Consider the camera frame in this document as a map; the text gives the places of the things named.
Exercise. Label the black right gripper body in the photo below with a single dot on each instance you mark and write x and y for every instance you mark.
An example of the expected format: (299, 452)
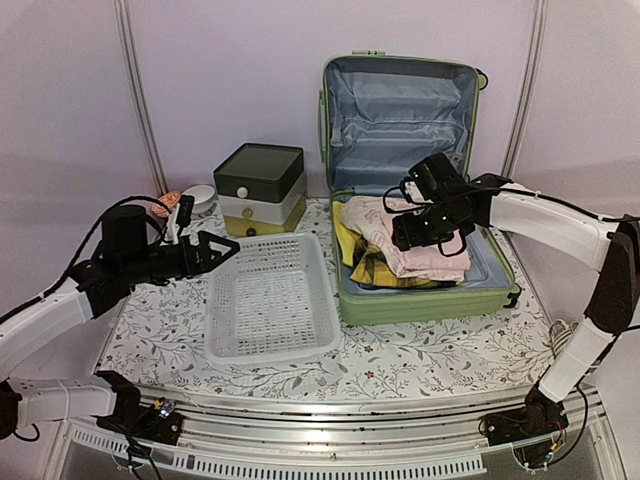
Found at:
(445, 224)

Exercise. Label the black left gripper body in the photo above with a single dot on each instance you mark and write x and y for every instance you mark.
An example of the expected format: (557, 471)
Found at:
(142, 268)

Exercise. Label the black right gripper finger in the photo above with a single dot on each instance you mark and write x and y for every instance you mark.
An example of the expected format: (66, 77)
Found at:
(407, 232)
(393, 202)

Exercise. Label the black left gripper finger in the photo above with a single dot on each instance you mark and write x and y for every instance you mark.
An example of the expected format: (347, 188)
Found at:
(210, 252)
(181, 216)

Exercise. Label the drawer cabinet with dark top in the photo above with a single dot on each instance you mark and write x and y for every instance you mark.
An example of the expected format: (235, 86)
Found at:
(261, 189)

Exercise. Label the white plastic mesh basket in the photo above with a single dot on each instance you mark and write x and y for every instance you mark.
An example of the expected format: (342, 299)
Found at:
(271, 302)

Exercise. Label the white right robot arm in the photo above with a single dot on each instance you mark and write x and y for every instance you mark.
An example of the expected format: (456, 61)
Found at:
(584, 267)

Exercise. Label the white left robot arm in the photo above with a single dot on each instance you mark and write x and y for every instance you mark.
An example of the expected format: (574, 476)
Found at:
(49, 342)

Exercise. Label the small white bowl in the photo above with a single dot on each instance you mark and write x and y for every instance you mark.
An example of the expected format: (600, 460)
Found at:
(204, 198)

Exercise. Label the yellow plaid garment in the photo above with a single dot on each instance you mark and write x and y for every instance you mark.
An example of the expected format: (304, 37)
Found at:
(367, 263)

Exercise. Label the floral white tablecloth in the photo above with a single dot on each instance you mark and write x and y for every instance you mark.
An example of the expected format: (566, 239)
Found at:
(487, 334)

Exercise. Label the aluminium front rail frame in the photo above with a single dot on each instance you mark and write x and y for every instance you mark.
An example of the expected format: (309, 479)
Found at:
(251, 438)

